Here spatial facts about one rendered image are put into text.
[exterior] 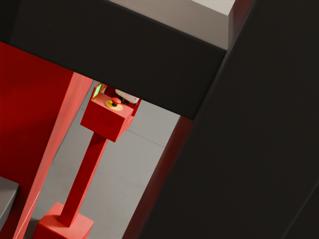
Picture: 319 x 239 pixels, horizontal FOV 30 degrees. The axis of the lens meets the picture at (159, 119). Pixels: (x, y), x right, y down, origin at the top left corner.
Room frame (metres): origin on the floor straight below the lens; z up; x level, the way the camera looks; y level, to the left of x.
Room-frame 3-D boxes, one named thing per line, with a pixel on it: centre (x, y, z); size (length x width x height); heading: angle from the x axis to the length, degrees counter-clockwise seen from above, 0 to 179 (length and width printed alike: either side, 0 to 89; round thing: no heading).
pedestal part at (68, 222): (2.16, 0.19, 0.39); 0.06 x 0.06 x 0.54; 84
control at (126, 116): (2.16, 0.19, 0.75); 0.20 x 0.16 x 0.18; 174
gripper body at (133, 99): (2.21, 0.16, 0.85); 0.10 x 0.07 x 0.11; 84
